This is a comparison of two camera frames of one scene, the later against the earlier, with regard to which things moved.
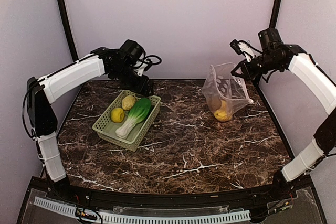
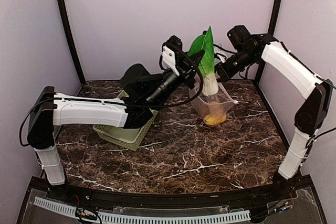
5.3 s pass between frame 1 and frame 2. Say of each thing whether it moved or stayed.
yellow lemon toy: moved
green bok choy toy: moved
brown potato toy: stayed
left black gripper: moved
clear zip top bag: moved
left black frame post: stayed
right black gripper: moved
